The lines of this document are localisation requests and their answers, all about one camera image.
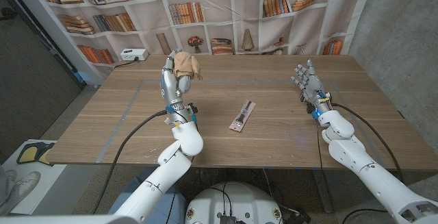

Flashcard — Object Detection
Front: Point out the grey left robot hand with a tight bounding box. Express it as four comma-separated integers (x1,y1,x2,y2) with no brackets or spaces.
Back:
160,48,192,110

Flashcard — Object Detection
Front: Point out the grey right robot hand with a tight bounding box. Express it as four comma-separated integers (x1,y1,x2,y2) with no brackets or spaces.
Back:
290,58,332,113

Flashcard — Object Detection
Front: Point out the pink flat blister package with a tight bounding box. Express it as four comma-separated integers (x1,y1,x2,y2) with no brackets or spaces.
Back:
228,99,257,133

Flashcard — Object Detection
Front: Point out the white power outlet box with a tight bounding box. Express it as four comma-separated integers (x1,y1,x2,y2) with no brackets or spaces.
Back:
120,48,149,62

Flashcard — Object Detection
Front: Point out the printed bookshelf backdrop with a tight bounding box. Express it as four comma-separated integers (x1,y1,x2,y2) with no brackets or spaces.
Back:
31,0,376,83

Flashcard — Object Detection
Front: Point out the grey metal table leg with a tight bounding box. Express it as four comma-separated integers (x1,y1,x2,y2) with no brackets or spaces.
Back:
311,169,333,214

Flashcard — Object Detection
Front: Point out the black floor device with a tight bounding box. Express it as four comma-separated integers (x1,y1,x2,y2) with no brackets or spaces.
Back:
282,207,311,224

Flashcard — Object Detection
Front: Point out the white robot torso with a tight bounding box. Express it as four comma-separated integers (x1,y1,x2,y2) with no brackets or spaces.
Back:
184,182,284,224

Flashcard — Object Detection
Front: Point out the dark grey door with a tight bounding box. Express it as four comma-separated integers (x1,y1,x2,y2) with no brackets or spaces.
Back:
0,0,86,158

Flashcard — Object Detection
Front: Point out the white floor board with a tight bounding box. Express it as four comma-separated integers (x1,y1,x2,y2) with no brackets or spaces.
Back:
0,138,68,215

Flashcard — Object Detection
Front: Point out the grey trouser leg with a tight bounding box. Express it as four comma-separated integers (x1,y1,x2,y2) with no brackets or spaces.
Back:
0,174,21,216

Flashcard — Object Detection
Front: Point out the black outlet power cord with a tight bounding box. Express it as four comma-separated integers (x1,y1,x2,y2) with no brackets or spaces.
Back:
114,58,140,69

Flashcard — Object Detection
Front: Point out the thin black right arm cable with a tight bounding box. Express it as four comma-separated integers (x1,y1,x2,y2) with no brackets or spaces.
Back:
315,123,325,184

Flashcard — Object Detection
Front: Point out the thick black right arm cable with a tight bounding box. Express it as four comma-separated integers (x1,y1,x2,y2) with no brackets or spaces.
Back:
331,101,405,184

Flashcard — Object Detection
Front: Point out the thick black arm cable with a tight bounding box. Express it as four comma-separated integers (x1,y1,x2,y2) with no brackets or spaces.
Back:
331,101,405,184
91,110,169,215

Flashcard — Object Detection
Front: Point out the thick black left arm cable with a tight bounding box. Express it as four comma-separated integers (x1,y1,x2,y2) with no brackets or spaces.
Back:
91,110,169,215

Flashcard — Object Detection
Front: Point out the black torso cable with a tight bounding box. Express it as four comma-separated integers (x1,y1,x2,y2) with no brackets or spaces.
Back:
204,182,233,216

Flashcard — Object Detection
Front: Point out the black floor cable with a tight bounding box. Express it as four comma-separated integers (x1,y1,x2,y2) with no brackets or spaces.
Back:
343,208,394,224

